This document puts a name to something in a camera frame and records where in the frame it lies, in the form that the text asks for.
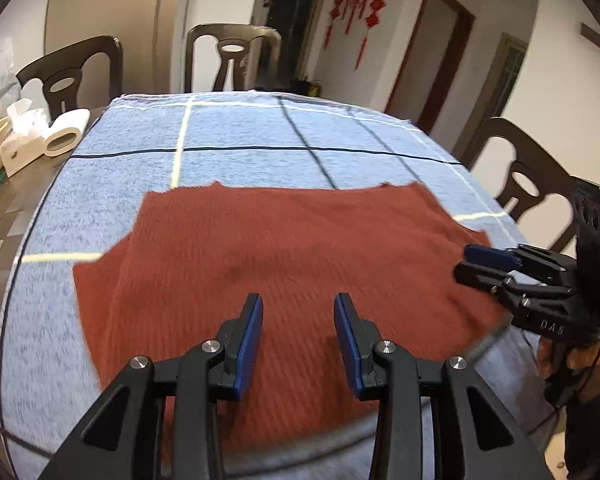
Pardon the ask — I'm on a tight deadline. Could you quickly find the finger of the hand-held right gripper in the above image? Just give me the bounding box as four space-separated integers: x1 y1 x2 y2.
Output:
453 261 574 321
464 243 576 286

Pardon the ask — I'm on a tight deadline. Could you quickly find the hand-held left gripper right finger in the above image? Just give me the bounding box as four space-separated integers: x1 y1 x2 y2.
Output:
333 292 556 480

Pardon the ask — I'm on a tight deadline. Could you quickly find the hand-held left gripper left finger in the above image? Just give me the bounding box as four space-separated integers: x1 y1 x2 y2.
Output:
37 292 264 480

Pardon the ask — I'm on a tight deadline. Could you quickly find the rust red knit sweater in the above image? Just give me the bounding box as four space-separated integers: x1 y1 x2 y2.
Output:
72 181 513 461

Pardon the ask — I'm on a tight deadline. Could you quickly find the person's right forearm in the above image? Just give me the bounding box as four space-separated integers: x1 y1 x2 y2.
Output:
562 395 600 480

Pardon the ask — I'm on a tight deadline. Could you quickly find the person's right hand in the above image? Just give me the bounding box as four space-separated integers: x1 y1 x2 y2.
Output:
536 334 600 404

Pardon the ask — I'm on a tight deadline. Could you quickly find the dark wooden chair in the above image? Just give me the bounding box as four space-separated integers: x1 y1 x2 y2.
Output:
184 23 283 93
16 36 124 122
467 116 588 256

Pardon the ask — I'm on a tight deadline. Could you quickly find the glazed brown door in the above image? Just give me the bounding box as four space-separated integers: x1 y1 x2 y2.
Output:
452 32 531 161

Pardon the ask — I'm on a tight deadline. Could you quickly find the blue checked blanket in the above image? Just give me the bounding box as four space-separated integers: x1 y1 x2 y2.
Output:
0 91 571 480

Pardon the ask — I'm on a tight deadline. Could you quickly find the white toilet paper roll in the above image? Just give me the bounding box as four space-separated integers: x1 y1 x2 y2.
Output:
42 108 91 157

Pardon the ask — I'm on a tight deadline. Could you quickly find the white tissue box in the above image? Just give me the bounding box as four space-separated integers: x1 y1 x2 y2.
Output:
0 99 51 178

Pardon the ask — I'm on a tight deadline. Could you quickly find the dark open doorway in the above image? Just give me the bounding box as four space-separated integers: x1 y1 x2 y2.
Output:
262 0 331 96

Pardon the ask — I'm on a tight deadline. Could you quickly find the brown door frame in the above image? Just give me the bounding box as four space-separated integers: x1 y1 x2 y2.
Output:
384 0 476 136

